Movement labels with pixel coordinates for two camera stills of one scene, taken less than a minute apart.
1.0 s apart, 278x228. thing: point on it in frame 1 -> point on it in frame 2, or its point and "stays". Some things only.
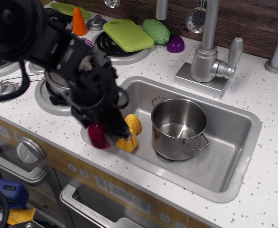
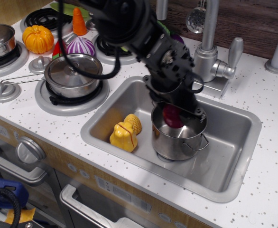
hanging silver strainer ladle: x=195 y=18 stays
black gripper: x=99 y=99 -> x=169 y=80
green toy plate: x=68 y=9 stays
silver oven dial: x=28 y=151 stays
